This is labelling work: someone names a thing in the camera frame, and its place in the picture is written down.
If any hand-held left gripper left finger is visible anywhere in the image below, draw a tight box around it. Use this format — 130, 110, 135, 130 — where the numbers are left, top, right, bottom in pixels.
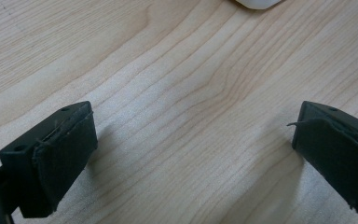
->
0, 100, 99, 219

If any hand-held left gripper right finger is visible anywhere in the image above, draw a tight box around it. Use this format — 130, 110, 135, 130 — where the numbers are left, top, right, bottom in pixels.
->
287, 100, 358, 218

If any white rounded object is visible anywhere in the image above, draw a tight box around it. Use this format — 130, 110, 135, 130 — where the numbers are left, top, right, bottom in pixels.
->
235, 0, 283, 10

